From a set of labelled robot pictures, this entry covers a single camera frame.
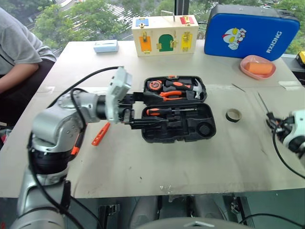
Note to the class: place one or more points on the black tape roll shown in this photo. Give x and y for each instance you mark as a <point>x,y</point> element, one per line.
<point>232,118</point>

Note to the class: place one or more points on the blue cartoon hard case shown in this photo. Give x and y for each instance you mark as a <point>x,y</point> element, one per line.
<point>257,45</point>

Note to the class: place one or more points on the person in gray shirt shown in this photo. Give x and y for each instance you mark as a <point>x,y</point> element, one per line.
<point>14,45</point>

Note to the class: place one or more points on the gray curved hood with emblem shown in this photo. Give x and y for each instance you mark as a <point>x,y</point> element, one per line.
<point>195,224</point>

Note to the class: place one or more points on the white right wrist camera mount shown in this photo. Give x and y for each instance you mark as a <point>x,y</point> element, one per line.
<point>297,124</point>

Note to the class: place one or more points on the wooden lock box coloured doors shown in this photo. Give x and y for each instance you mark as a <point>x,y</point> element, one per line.
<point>164,46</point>

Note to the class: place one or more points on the orange black tape measure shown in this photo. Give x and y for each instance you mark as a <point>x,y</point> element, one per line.
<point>154,85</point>

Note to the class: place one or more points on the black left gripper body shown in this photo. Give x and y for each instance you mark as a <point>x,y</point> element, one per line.
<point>127,99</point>

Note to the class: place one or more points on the black plastic tool case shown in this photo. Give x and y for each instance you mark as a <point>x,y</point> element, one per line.
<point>186,130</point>

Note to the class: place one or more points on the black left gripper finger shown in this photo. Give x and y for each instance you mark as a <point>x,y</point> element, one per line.
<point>145,97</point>
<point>145,123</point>

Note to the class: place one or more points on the yellow black power tool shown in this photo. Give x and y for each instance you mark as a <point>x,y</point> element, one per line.
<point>301,59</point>

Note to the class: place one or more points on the orange block in dish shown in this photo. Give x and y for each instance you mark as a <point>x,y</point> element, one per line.
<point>258,68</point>

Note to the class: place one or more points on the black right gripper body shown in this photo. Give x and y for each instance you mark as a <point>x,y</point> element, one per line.
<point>281,126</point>

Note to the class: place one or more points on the bystander bare forearm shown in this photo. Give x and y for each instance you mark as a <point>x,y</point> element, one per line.
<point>16,76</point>

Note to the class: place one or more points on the slim black orange-tipped tool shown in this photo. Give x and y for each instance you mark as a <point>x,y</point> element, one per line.
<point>75,149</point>

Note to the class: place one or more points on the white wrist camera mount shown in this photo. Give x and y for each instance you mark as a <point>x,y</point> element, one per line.
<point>116,90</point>
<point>297,124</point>

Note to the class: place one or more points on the light blue tissue box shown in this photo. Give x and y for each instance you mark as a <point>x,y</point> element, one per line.
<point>106,46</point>

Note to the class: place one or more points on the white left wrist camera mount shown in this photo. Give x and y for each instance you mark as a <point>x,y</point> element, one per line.
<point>116,90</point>

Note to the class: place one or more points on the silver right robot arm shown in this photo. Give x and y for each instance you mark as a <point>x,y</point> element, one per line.
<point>299,145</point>

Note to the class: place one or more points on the orange utility knife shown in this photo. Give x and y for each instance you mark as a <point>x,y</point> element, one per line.
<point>101,133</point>

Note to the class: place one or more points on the silver metal bracket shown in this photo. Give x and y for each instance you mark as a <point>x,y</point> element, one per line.
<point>109,212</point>

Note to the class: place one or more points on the pink oval dish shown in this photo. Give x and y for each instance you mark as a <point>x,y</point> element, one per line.
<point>247,72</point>

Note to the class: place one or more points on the orange black screwdriver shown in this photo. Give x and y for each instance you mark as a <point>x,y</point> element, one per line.
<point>157,111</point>

